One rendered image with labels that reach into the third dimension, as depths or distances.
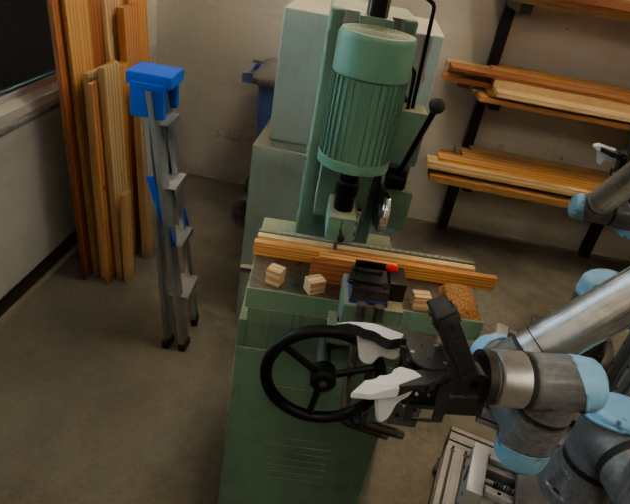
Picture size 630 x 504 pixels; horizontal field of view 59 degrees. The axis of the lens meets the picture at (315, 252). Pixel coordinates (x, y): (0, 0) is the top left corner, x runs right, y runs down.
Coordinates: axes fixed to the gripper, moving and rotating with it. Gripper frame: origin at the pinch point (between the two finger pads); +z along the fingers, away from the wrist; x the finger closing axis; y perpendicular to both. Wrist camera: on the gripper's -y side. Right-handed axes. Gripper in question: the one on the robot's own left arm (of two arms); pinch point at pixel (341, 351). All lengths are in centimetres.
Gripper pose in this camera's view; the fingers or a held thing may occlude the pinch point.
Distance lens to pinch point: 70.6
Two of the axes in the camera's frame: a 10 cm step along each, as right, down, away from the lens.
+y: -1.5, 9.1, 3.9
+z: -9.9, -1.0, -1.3
